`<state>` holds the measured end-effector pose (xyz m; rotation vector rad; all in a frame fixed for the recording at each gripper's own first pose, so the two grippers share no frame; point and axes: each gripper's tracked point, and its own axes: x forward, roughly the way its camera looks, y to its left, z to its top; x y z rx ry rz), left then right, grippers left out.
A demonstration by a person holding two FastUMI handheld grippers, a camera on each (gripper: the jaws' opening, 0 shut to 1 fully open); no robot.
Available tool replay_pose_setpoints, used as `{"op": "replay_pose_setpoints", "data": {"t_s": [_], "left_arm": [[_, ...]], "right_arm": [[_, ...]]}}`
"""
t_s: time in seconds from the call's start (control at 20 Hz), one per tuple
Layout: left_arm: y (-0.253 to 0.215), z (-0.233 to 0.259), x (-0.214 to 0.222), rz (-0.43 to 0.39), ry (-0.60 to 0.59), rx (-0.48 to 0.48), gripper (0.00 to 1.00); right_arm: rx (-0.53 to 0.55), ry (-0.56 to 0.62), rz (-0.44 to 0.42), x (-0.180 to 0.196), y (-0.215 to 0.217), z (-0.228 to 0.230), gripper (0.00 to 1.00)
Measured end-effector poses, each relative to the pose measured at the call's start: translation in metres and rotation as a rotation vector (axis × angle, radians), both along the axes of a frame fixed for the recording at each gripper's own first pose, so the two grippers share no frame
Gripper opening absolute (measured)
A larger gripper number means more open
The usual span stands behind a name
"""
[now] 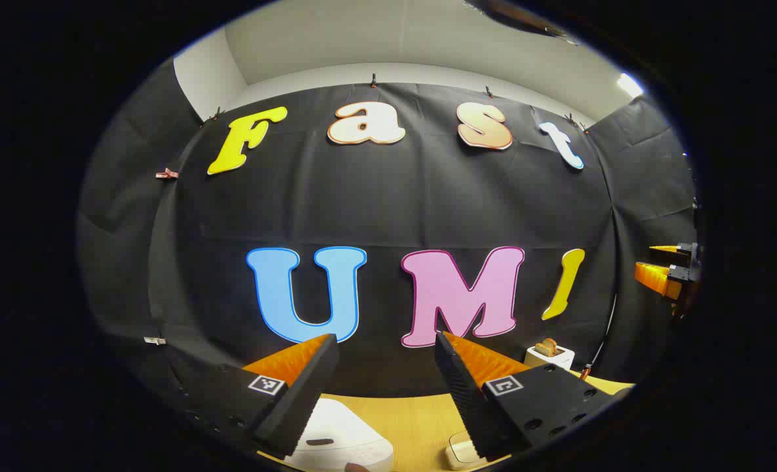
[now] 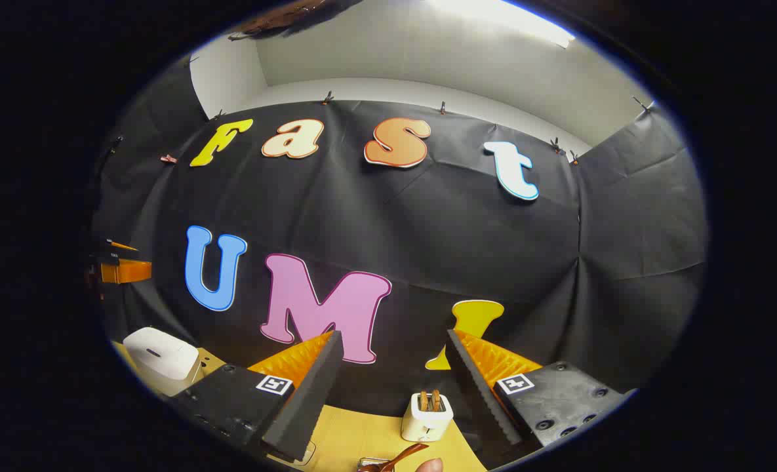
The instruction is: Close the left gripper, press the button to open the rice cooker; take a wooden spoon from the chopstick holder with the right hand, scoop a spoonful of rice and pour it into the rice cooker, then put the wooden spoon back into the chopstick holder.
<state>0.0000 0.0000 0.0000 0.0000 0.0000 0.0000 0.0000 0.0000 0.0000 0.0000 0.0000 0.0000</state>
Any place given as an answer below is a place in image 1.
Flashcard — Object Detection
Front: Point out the black backdrop cloth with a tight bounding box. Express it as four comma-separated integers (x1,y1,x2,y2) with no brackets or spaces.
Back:
77,56,697,401

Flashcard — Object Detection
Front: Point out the white rice cooker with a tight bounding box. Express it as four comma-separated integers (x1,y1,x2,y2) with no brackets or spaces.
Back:
283,398,394,472

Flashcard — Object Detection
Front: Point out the black power cable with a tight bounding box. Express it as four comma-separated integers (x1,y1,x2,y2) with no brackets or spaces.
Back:
584,294,618,381

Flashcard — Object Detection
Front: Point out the person's dark hair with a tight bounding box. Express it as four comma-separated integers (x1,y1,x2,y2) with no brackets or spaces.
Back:
464,0,582,47

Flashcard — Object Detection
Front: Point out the white toaster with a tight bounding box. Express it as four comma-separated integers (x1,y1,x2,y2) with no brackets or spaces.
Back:
525,346,576,372

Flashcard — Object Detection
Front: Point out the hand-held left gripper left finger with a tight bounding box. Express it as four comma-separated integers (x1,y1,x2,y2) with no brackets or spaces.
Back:
177,333,340,460

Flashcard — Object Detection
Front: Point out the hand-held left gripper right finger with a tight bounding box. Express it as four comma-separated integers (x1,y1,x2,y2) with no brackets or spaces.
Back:
434,331,635,463

